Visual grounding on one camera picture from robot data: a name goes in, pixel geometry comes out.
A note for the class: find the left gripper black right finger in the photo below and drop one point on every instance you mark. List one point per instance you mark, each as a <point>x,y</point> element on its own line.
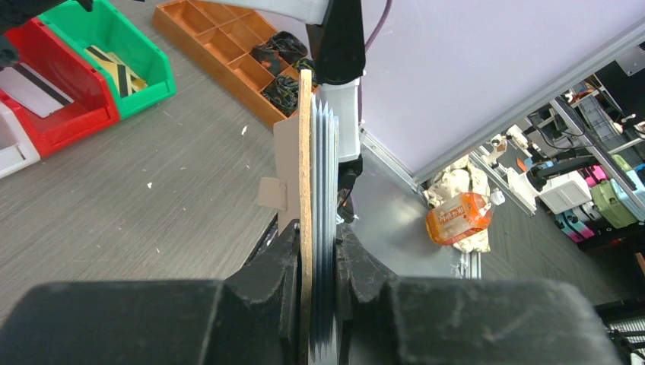
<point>385,318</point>

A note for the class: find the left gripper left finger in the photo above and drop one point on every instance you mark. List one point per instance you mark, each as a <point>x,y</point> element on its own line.
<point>249,318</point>

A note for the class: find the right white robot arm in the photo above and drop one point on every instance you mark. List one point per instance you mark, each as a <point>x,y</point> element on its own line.
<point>336,37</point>

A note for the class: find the white striped card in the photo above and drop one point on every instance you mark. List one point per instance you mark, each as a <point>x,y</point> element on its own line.
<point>33,91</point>

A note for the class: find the orange drink bottle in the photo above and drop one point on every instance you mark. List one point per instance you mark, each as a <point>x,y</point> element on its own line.
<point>462,216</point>

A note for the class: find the red plastic bin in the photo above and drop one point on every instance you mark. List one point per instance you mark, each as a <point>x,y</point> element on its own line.
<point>94,108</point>

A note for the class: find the orange compartment tray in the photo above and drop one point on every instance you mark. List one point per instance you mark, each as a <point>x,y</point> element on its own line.
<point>237,47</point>

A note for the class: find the white plastic bin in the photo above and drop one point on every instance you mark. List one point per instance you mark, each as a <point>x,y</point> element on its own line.
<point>17,150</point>

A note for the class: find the green plastic bin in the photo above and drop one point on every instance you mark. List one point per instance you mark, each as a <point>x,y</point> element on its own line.
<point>137,72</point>

